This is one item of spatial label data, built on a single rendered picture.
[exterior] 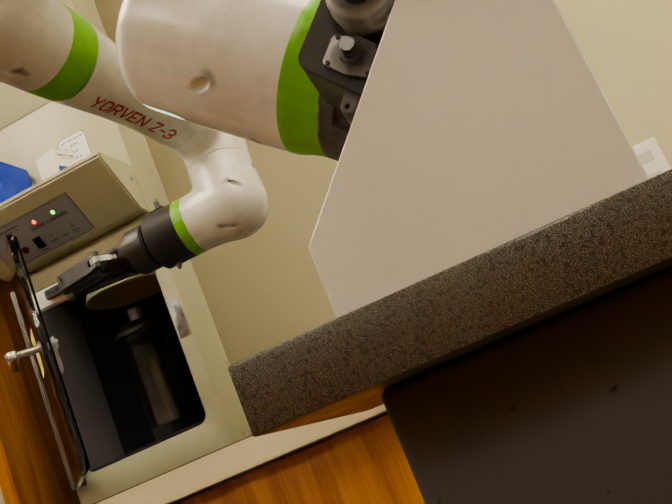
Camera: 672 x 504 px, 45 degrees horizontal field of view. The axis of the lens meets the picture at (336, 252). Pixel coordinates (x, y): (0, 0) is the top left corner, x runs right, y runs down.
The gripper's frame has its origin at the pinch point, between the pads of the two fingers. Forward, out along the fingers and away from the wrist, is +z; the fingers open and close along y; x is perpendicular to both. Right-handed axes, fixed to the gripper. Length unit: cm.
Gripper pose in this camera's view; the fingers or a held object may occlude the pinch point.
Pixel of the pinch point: (50, 296)
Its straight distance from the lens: 139.1
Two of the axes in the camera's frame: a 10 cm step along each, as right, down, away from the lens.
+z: -8.8, 4.2, 2.0
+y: -2.8, -1.2, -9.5
